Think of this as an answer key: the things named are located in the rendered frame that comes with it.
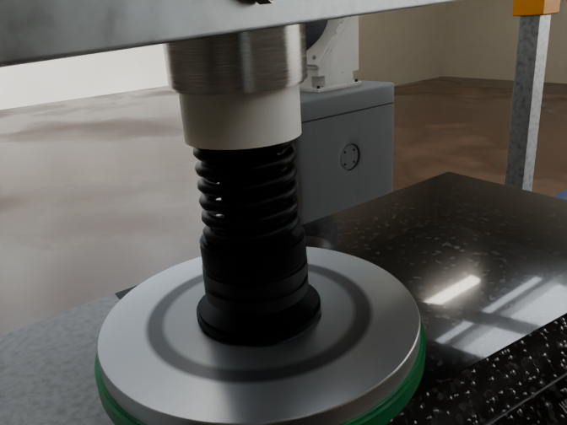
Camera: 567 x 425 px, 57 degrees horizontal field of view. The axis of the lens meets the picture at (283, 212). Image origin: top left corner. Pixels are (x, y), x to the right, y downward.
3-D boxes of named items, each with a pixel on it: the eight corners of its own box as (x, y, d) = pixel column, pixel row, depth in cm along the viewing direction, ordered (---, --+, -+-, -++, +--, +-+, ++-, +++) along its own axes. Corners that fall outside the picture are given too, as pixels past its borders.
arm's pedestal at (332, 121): (221, 320, 198) (193, 91, 168) (321, 277, 226) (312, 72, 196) (307, 385, 161) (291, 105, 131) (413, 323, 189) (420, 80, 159)
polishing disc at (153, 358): (492, 385, 29) (494, 368, 29) (89, 492, 24) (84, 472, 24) (346, 241, 48) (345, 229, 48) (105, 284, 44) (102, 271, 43)
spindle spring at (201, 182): (257, 268, 30) (244, 116, 27) (183, 245, 34) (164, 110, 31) (320, 231, 34) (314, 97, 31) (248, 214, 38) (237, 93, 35)
